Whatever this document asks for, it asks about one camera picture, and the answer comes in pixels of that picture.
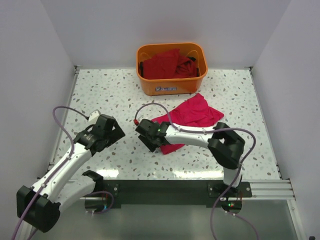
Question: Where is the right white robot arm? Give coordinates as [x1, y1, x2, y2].
[135, 119, 245, 197]

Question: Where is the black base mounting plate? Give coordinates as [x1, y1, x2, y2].
[74, 179, 252, 210]

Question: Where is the orange plastic basket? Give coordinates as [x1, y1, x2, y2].
[136, 42, 208, 96]

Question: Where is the dark red t shirt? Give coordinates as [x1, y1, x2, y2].
[139, 48, 199, 80]

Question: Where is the pink t shirt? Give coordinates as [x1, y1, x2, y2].
[151, 92, 225, 156]

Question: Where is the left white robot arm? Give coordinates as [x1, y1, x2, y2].
[16, 110, 125, 233]

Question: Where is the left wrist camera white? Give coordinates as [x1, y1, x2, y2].
[88, 110, 101, 125]

